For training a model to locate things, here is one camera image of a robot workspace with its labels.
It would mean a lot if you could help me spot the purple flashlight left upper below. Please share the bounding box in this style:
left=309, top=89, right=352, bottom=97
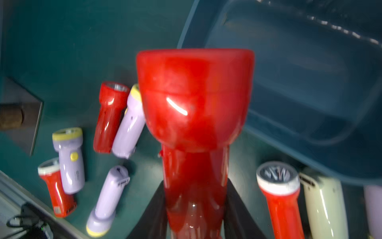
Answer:
left=112, top=84, right=146, bottom=159

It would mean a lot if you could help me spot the red flashlight left upper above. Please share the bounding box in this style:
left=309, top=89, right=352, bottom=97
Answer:
left=93, top=81, right=130, bottom=153

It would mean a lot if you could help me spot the purple flashlight left middle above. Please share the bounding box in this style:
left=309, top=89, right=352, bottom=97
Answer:
left=52, top=127, right=85, bottom=195

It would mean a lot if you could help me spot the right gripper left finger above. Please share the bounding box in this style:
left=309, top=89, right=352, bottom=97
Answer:
left=126, top=181, right=168, bottom=239

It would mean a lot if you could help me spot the pink cherry blossom tree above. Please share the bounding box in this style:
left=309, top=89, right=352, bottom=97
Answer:
left=1, top=77, right=43, bottom=156

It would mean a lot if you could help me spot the left controller board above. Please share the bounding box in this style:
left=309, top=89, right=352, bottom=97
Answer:
left=1, top=203, right=54, bottom=239

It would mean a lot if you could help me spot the red flashlight cluster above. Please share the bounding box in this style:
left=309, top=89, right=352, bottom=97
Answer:
left=136, top=48, right=255, bottom=239

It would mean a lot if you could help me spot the purple flashlight left lower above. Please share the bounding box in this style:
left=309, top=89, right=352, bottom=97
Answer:
left=86, top=165, right=130, bottom=238

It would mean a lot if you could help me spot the purple flashlight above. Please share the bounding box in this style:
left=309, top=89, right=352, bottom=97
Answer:
left=52, top=127, right=85, bottom=195
left=86, top=165, right=130, bottom=238
left=364, top=185, right=382, bottom=239
left=112, top=84, right=146, bottom=159

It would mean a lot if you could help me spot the aluminium rail base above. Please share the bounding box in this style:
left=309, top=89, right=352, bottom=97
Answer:
left=1, top=171, right=90, bottom=239

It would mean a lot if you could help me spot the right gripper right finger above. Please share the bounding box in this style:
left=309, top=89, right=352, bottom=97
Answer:
left=223, top=179, right=266, bottom=239

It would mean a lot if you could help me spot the purple flashlight right upper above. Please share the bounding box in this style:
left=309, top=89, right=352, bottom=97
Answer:
left=364, top=185, right=382, bottom=239

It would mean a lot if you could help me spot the pale green flashlight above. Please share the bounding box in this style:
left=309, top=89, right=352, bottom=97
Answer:
left=299, top=167, right=349, bottom=239

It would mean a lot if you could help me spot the blue plastic storage box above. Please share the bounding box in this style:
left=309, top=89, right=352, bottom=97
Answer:
left=178, top=1, right=382, bottom=185

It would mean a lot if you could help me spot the red white-headed flashlight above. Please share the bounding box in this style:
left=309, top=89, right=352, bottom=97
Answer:
left=256, top=161, right=304, bottom=239
left=37, top=157, right=77, bottom=218

